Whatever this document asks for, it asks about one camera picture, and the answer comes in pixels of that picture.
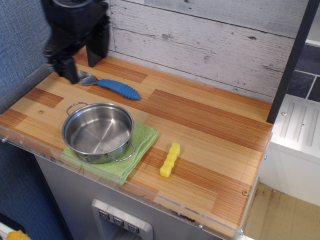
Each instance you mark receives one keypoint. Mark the yellow object bottom left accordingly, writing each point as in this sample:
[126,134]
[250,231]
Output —
[17,235]

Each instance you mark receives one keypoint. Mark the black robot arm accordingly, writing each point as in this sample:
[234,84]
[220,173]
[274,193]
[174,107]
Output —
[75,24]

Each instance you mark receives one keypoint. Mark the white ribbed counter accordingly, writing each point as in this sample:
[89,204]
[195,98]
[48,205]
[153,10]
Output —
[297,126]

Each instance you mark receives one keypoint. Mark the clear acrylic table guard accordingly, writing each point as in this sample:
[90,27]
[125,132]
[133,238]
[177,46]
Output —
[202,175]

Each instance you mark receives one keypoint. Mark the stainless steel pot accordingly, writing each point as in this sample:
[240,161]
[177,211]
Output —
[99,133]

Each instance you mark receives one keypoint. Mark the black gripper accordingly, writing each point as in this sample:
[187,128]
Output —
[62,44]

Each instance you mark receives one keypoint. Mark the silver dispenser panel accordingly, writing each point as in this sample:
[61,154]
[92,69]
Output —
[115,224]

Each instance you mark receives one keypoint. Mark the green folded cloth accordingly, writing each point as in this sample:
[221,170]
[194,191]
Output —
[142,138]

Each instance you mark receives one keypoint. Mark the dark grey right post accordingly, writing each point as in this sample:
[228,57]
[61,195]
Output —
[303,31]

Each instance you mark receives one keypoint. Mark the yellow plastic corn piece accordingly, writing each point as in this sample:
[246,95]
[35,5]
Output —
[170,160]

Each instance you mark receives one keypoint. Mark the blue handled metal spoon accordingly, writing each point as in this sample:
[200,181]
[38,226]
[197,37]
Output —
[87,79]

